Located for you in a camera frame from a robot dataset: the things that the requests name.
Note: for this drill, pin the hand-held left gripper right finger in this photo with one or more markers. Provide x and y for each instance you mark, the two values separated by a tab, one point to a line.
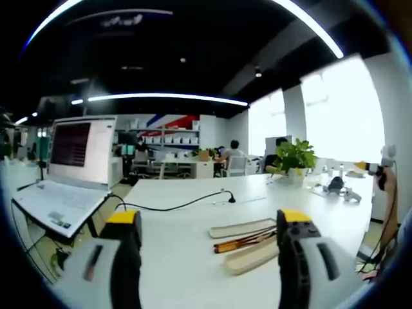
309	257

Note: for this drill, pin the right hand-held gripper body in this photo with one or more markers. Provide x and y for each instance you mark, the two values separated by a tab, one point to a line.
387	157

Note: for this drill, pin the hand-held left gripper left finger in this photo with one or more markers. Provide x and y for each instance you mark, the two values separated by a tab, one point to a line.
106	257

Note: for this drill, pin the beige cutlery case base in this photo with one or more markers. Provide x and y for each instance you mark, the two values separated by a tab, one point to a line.
251	257

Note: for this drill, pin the brown chopstick utensil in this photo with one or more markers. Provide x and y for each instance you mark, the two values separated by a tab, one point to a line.
236	247
238	242

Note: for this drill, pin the beige cutlery case lid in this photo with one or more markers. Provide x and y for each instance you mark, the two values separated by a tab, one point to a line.
238	229

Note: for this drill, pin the white handheld device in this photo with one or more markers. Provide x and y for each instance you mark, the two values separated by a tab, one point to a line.
352	197

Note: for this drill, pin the potted green plant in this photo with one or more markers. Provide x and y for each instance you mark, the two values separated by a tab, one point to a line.
294	157

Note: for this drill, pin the white laptop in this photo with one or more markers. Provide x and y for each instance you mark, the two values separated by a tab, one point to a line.
64	180

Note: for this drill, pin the grey office chair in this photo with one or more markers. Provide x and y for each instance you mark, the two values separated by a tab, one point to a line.
140	161

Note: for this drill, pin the white office chair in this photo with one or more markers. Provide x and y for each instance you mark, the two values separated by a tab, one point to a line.
237	165

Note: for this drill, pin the shelf with white boxes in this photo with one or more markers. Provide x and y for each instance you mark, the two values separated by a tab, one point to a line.
170	135

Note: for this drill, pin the cardboard box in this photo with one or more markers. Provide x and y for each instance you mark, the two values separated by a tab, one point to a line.
204	155

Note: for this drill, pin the wide ceiling light strip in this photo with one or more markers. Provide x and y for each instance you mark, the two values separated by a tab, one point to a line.
315	25

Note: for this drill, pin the long ceiling light strip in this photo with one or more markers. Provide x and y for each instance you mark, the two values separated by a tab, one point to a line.
167	97

